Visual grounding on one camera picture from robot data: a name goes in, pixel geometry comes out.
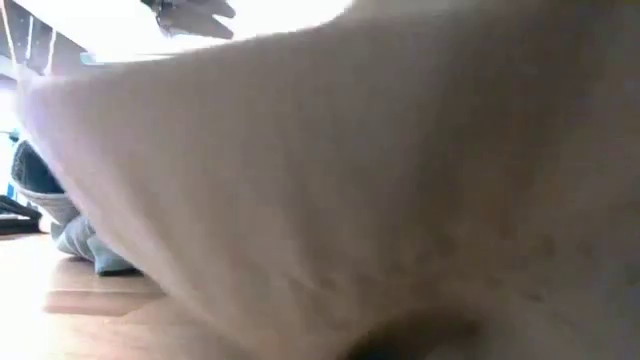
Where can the grey fabric garment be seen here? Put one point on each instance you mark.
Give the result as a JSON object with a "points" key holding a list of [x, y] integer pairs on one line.
{"points": [[52, 205]]}

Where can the beige knit cloth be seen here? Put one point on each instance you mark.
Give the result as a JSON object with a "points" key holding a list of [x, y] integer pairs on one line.
{"points": [[350, 175]]}

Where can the light blue denim jeans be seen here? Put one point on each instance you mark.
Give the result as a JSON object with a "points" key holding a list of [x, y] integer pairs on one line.
{"points": [[95, 250]]}

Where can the black flat base plate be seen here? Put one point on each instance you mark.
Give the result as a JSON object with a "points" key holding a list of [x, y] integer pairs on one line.
{"points": [[17, 217]]}

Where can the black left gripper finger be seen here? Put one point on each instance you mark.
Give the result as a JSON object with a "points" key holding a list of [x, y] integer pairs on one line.
{"points": [[205, 7], [200, 27]]}

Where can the dark grey terry towel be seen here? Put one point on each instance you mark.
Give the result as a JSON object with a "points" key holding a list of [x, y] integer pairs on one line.
{"points": [[32, 170]]}

